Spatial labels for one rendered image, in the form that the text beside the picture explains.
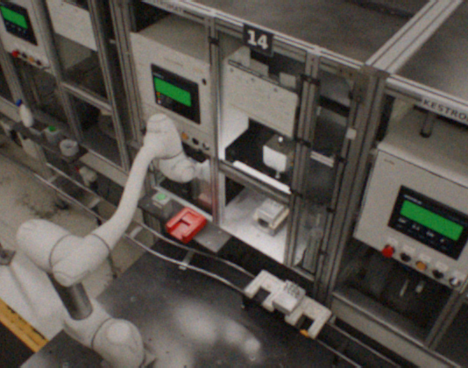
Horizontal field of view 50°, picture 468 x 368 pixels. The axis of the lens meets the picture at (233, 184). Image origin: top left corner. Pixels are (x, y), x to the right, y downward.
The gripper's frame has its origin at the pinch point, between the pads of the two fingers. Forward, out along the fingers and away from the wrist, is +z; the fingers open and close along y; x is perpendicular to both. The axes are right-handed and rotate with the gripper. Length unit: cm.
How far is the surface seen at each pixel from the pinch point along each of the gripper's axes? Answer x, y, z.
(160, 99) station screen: -22.0, 9.5, -12.4
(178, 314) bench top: 61, -50, -27
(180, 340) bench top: 69, -48, -38
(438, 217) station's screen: -27, -27, -127
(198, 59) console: -40, 18, -35
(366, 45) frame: -65, 3, -92
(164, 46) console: -39, 26, -21
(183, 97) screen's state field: -26.1, 10.0, -26.9
